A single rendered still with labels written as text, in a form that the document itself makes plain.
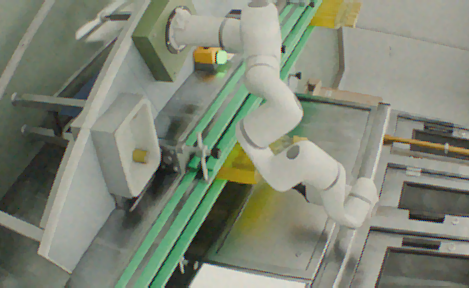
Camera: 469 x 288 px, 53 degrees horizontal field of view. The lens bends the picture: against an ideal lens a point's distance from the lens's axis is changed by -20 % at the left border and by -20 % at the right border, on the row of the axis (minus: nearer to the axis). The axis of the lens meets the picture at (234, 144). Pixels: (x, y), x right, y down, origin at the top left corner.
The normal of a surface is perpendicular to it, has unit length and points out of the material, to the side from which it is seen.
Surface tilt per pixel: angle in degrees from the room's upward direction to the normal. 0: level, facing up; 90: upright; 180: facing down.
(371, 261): 90
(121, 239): 90
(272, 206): 90
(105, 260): 90
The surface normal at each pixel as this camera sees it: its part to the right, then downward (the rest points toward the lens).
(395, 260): -0.11, -0.79
